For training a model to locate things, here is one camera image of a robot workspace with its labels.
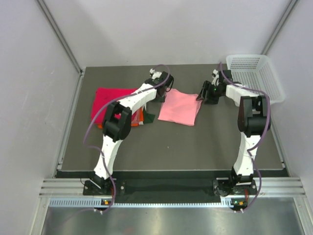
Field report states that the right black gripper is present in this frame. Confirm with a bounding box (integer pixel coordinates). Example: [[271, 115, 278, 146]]
[[196, 81, 223, 105]]

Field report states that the light pink t-shirt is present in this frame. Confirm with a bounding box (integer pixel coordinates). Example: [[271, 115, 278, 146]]
[[157, 89, 202, 126]]

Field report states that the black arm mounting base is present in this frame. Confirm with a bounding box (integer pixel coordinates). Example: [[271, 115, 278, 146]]
[[83, 170, 257, 203]]

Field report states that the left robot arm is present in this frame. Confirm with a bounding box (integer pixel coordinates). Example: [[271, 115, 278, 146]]
[[88, 69, 174, 194]]

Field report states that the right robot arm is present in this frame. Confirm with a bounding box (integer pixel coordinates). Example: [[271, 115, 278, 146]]
[[197, 70, 271, 194]]

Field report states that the folded dark green t-shirt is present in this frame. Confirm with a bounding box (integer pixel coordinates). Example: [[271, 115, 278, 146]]
[[143, 109, 155, 124]]

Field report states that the folded pale pink t-shirt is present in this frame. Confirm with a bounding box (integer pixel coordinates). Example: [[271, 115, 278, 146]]
[[131, 108, 142, 126]]

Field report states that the white perforated plastic basket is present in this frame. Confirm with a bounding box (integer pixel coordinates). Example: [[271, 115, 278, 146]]
[[226, 54, 286, 104]]

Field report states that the folded magenta t-shirt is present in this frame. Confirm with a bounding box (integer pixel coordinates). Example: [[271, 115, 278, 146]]
[[91, 87, 136, 120]]

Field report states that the folded orange t-shirt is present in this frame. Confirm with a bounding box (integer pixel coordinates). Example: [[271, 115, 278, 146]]
[[94, 107, 144, 129]]

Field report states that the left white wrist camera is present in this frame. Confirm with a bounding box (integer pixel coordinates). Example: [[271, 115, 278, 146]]
[[149, 69, 162, 80]]

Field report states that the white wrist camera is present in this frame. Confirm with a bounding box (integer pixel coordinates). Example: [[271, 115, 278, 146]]
[[149, 69, 162, 80], [211, 70, 221, 87]]

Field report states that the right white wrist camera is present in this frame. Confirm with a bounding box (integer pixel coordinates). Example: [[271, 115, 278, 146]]
[[211, 70, 221, 87]]

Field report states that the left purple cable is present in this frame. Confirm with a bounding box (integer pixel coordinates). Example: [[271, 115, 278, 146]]
[[83, 64, 172, 213]]

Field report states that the purple cable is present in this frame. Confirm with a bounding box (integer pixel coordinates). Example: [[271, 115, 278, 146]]
[[83, 64, 172, 213], [217, 61, 273, 213]]

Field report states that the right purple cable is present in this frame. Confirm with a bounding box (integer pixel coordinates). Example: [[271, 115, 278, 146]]
[[217, 61, 273, 213]]

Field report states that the grey slotted cable duct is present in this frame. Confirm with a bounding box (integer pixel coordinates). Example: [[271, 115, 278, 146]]
[[49, 197, 244, 209]]

